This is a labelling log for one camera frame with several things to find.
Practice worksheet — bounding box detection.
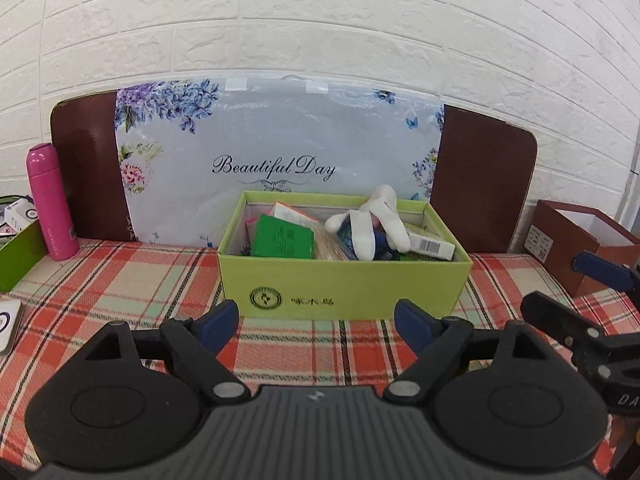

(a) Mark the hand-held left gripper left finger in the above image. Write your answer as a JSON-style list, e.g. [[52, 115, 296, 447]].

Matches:
[[65, 299, 253, 405]]

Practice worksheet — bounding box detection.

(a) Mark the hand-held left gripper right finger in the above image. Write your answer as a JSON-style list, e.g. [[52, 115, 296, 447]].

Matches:
[[384, 299, 571, 406]]

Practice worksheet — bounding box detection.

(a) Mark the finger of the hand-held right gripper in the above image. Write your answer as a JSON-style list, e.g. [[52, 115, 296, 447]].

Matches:
[[520, 291, 613, 381], [572, 251, 640, 292]]

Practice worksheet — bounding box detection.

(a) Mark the light green cardboard box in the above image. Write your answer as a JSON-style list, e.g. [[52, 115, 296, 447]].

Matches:
[[216, 190, 473, 321]]

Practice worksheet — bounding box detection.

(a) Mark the yellow medicine box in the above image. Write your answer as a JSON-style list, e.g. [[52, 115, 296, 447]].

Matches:
[[405, 225, 457, 262]]

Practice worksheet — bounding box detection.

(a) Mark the green colourful box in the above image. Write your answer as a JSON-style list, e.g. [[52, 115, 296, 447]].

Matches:
[[250, 215, 316, 259]]

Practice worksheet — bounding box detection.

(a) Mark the toothpick pack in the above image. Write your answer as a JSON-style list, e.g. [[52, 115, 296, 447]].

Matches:
[[312, 225, 358, 261]]

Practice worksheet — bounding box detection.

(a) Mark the brown cardboard box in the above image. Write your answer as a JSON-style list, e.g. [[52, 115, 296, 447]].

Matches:
[[522, 200, 640, 297]]

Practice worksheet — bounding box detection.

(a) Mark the plaid tablecloth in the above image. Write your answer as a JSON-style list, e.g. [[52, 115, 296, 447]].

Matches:
[[0, 237, 640, 480]]

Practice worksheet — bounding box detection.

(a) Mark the bright green open box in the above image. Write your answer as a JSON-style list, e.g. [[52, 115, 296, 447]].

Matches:
[[0, 220, 48, 293]]

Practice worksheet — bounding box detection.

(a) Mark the floral plastic bag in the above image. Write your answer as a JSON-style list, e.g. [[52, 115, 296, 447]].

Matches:
[[114, 77, 446, 248]]

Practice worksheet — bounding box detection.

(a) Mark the white round-marked charger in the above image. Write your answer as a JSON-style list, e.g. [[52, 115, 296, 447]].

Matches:
[[0, 300, 25, 356]]

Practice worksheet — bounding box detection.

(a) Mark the pink thermos bottle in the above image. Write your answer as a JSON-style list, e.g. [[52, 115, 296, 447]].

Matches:
[[26, 143, 80, 262]]

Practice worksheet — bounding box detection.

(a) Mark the small white device box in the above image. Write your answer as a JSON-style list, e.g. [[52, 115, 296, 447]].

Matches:
[[2, 198, 38, 233]]

